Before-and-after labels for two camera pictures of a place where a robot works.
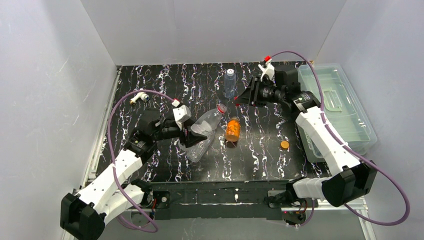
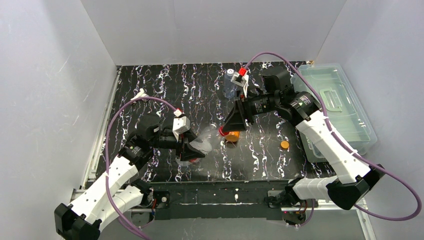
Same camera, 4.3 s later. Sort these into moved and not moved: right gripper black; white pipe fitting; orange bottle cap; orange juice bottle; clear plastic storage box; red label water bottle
Moved: right gripper black; red label water bottle
Not moved: orange bottle cap; orange juice bottle; white pipe fitting; clear plastic storage box
